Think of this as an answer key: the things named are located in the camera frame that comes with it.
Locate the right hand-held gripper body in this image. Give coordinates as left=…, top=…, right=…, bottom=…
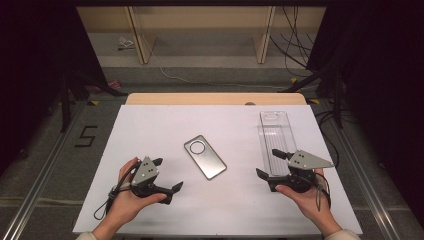
left=266, top=149, right=335, bottom=194

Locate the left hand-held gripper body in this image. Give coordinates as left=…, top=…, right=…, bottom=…
left=129, top=155, right=174, bottom=205

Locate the clear plastic container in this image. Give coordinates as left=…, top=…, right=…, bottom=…
left=257, top=110, right=300, bottom=178

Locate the grey phone case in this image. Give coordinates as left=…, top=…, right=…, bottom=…
left=183, top=134, right=228, bottom=181

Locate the person's left hand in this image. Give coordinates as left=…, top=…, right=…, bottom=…
left=99, top=156, right=168, bottom=231

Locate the person's right hand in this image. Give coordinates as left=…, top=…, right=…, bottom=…
left=274, top=168, right=333, bottom=232

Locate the white board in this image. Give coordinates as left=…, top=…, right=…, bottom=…
left=72, top=104, right=363, bottom=236

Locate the black metal stand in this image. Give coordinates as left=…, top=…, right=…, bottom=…
left=58, top=68, right=129, bottom=134
left=279, top=61, right=345, bottom=130

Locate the wooden table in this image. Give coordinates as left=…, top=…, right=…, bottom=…
left=125, top=92, right=308, bottom=106

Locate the pink cloth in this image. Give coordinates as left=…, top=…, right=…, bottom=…
left=93, top=78, right=122, bottom=94

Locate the crumpled white paper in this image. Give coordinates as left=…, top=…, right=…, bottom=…
left=116, top=36, right=136, bottom=52

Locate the light wooden shelf unit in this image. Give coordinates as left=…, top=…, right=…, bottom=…
left=76, top=5, right=327, bottom=66

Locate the black floor cable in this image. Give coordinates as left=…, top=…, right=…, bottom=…
left=314, top=109, right=342, bottom=169

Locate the left hand-held gripper black cable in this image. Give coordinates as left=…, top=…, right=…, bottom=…
left=93, top=161, right=142, bottom=221

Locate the aluminium rail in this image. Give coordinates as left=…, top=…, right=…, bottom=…
left=319, top=99, right=403, bottom=240
left=0, top=102, right=86, bottom=240

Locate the bundle of black cables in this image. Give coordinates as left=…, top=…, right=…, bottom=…
left=269, top=5, right=318, bottom=78

